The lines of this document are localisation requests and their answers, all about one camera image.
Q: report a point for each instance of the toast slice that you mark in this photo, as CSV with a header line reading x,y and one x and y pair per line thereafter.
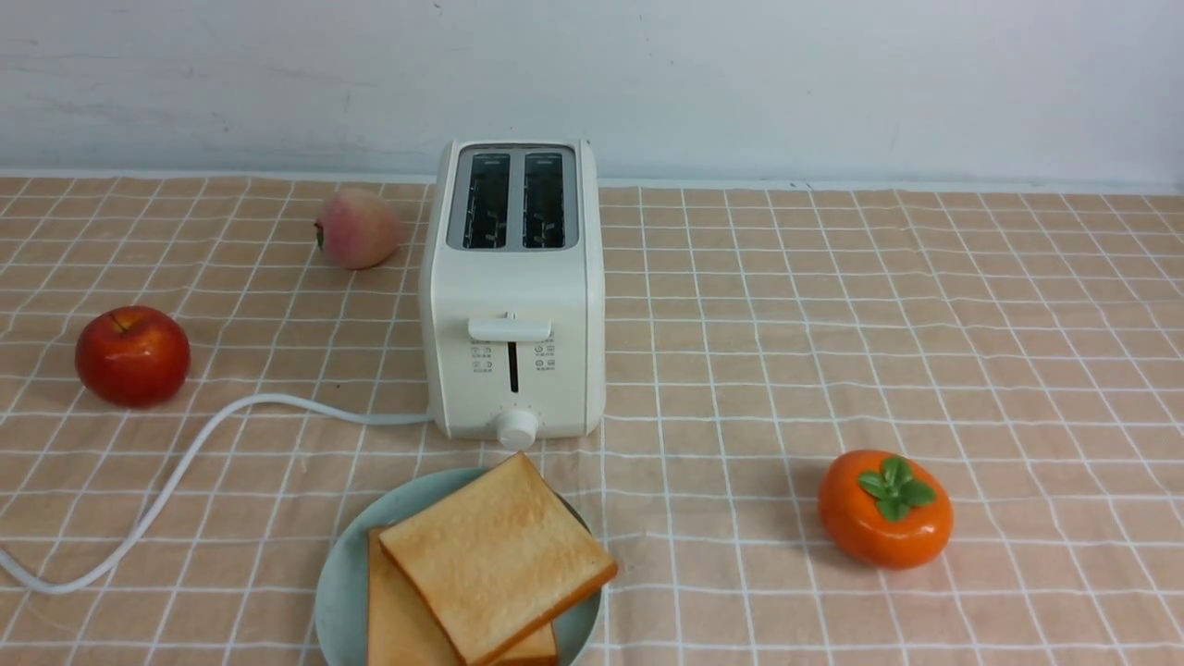
x,y
497,560
402,620

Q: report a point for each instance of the orange checkered tablecloth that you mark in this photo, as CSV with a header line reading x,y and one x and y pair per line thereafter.
x,y
1024,348

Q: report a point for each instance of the red apple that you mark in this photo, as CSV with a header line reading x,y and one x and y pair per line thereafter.
x,y
136,357

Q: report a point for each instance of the white two-slot toaster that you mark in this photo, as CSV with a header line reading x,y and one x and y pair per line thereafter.
x,y
512,293

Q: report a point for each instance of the orange persimmon with green leaves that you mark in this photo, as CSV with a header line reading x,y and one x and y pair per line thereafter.
x,y
884,510

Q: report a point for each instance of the pink peach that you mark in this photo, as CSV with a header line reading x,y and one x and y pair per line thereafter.
x,y
356,229

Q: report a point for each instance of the light blue round plate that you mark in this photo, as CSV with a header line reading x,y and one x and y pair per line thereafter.
x,y
341,599

